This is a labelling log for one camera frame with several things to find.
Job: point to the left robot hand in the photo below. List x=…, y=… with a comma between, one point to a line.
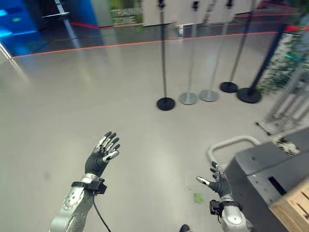
x=96, y=161

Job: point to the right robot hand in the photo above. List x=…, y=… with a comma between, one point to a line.
x=220, y=183

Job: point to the dark grey cart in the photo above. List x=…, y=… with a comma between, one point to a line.
x=260, y=178

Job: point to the robot dark foot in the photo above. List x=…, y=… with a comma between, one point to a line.
x=185, y=227

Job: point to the light wooden crate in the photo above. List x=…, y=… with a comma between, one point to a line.
x=293, y=207

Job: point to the black stanchion with round base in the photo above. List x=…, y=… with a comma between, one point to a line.
x=256, y=79
x=164, y=72
x=235, y=60

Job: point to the silver stanchion with round base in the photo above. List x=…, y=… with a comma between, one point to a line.
x=212, y=72
x=189, y=72

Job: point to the red barrier tape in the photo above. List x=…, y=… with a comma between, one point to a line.
x=144, y=42

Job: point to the green artificial plant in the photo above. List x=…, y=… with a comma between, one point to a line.
x=282, y=55

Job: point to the green training zone sign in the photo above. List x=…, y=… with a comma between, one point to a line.
x=125, y=13

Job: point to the white display panel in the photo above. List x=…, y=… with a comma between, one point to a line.
x=205, y=10

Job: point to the silver metal frame stand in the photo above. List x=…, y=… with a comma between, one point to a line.
x=285, y=106

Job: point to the blue wall panel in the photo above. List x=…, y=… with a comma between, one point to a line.
x=31, y=24

